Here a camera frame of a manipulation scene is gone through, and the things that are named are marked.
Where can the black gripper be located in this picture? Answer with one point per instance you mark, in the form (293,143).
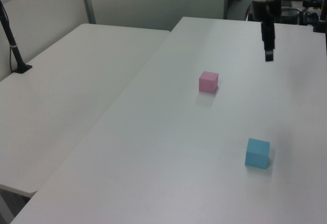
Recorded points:
(265,9)

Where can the black camera stand pole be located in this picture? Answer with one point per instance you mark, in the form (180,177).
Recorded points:
(11,46)

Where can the pink cube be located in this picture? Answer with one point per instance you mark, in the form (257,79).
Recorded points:
(207,82)

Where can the blue cube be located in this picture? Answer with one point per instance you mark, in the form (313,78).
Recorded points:
(256,153)

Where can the black electronics device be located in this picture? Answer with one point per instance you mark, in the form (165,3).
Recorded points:
(290,17)

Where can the black table clamp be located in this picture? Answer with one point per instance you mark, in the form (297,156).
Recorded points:
(319,26)

